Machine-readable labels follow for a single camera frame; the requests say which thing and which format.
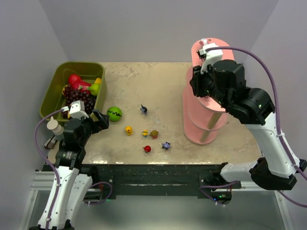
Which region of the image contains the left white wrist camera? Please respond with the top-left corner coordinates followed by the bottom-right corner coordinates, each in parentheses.
top-left (69, 100), bottom-right (89, 119)

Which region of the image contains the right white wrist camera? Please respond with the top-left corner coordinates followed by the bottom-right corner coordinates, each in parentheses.
top-left (197, 43), bottom-right (223, 74)

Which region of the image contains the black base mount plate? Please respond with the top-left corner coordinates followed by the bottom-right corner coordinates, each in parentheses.
top-left (80, 164), bottom-right (227, 199)

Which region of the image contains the red white figurine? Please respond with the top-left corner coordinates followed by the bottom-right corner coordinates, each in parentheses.
top-left (201, 38), bottom-right (208, 46)

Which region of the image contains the yellow pepper toy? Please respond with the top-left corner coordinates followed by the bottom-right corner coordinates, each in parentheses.
top-left (94, 78), bottom-right (102, 85)

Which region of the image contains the green plastic bin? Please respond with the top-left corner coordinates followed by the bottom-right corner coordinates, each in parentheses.
top-left (39, 61), bottom-right (107, 118)

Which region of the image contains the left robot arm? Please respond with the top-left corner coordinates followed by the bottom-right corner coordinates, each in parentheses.
top-left (32, 109), bottom-right (109, 230)

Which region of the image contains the yellow minion figurine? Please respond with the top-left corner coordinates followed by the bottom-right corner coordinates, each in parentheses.
top-left (142, 130), bottom-right (148, 138)

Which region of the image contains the yellow duck figurine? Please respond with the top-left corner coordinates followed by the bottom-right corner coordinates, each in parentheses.
top-left (125, 126), bottom-right (133, 136)

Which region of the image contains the aluminium frame rail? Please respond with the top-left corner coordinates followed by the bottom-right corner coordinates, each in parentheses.
top-left (30, 171), bottom-right (284, 192)

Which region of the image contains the green apple toy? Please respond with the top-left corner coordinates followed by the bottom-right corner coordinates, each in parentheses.
top-left (89, 83), bottom-right (100, 97)

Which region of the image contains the dark grape bunch toy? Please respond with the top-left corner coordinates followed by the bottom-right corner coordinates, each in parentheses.
top-left (62, 85), bottom-right (96, 115)

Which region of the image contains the green watermelon ball toy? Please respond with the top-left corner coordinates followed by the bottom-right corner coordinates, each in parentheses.
top-left (107, 106), bottom-right (122, 122)

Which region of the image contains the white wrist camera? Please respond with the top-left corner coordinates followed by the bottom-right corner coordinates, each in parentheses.
top-left (197, 43), bottom-right (223, 74)
top-left (69, 100), bottom-right (89, 119)

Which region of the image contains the pink tiered shelf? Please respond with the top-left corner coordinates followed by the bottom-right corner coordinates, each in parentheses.
top-left (182, 38), bottom-right (228, 145)

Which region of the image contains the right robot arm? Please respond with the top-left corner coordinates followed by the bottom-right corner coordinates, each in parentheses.
top-left (189, 59), bottom-right (307, 190)

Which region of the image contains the brown figurine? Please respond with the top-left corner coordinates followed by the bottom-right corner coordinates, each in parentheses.
top-left (150, 130), bottom-right (159, 139)

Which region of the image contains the purple black-eared figurine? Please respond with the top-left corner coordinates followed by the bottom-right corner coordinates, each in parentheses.
top-left (140, 105), bottom-right (148, 115)

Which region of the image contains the purple star figurine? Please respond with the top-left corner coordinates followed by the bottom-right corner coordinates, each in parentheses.
top-left (162, 141), bottom-right (171, 150)

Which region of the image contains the beige suction hook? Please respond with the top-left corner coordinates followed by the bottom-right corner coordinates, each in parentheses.
top-left (47, 117), bottom-right (64, 136)

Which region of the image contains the red dragon fruit toy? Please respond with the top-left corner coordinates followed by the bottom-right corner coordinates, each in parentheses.
top-left (68, 74), bottom-right (91, 92)

